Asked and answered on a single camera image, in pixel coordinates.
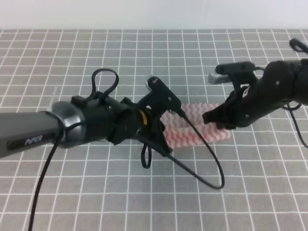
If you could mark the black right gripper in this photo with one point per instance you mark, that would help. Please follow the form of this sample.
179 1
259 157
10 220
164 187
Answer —
261 99

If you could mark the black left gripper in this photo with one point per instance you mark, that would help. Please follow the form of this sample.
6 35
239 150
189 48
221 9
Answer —
137 121

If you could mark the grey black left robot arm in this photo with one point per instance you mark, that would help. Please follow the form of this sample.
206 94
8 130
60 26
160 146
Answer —
70 126

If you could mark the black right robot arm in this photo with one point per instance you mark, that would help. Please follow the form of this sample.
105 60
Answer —
294 72

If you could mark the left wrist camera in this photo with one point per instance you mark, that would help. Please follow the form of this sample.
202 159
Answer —
163 94

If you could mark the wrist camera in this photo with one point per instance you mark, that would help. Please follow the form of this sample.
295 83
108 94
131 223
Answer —
163 94
241 72

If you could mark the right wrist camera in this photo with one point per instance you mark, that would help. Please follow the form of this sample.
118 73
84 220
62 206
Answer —
241 72

